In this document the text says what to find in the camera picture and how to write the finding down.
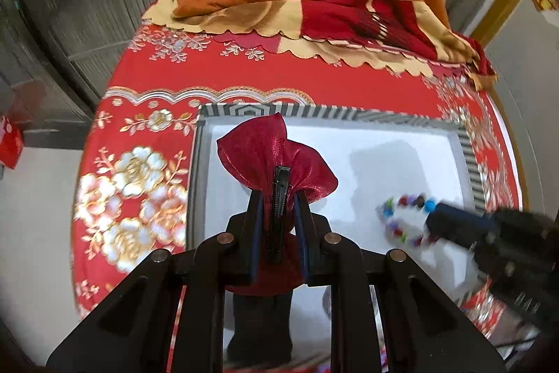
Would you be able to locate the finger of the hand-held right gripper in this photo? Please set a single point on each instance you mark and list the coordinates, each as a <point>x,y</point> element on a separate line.
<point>458,224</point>

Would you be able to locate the red floral tablecloth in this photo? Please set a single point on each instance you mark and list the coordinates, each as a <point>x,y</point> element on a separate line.
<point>144,67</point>

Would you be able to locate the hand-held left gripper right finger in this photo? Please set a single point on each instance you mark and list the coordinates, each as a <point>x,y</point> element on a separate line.
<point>301,233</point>

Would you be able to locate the red bag on floor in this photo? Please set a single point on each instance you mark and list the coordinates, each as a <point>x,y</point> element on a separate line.
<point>9,141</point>

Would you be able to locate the striped rim white tray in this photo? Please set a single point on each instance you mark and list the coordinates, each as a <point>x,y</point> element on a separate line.
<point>393,145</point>

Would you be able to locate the red satin bow hair clip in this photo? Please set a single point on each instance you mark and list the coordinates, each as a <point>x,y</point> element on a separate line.
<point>262,145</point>

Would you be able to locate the metal door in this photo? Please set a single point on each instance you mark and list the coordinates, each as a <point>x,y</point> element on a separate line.
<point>87,6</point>

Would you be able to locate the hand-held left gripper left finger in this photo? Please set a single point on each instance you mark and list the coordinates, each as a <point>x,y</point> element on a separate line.
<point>257,229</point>

